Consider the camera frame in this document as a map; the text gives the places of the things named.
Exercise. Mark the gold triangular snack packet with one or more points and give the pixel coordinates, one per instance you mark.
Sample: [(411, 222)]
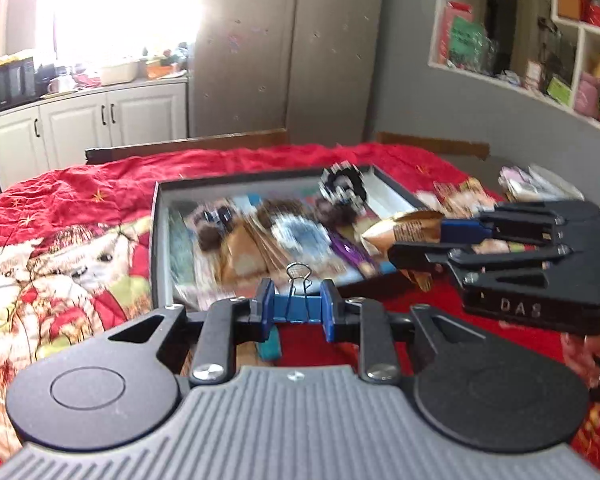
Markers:
[(390, 232), (250, 255)]

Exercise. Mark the purple bar packet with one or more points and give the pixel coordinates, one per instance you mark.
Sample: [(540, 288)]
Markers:
[(352, 252)]

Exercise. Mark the black scrunchie with white trim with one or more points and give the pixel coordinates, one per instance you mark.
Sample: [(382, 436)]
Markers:
[(332, 182)]

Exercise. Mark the black shallow cardboard box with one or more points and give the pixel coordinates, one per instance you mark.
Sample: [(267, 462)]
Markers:
[(165, 240)]

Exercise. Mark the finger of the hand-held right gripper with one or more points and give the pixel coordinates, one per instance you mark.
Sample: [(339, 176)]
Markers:
[(462, 230), (420, 255)]

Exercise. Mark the dark wooden rail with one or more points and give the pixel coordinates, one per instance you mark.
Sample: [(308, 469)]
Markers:
[(190, 145)]

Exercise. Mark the brown fuzzy scrunchie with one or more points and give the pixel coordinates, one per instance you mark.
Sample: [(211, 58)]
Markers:
[(207, 235), (335, 214)]

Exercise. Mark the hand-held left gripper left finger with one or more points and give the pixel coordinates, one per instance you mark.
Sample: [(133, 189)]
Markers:
[(265, 305)]

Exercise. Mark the white kitchen cabinet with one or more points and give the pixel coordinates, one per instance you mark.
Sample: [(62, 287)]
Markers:
[(80, 125)]

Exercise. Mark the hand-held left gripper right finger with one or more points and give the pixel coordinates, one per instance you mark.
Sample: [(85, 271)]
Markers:
[(330, 307)]

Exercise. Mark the pile of plastic bags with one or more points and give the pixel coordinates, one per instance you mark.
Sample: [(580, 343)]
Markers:
[(535, 182)]

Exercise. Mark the person's right hand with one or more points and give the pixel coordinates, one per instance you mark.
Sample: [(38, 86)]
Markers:
[(585, 360)]

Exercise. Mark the white mug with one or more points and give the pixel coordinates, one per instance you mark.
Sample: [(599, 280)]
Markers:
[(60, 85)]

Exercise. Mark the black microwave oven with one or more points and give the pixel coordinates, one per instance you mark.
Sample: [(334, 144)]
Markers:
[(7, 85)]

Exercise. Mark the red printed bear blanket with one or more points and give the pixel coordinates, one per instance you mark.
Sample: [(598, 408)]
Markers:
[(80, 185)]

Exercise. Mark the brown wooden rail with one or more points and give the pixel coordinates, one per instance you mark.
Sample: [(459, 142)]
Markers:
[(430, 144)]

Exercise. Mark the beige refrigerator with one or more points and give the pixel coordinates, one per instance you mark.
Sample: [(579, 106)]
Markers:
[(290, 45)]

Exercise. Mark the olive brown scrunchie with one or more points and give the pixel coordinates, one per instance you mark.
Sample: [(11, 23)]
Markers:
[(275, 209)]

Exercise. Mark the white wall shelf with clutter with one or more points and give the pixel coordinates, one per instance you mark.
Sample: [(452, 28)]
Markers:
[(530, 35)]

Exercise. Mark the white plastic container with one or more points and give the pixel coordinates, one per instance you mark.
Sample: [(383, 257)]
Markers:
[(120, 74)]

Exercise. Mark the blue binder clip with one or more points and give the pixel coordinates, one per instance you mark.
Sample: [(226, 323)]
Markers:
[(292, 310)]

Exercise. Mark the blue and white scrunchie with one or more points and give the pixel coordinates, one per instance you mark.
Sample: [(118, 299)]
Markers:
[(286, 225)]

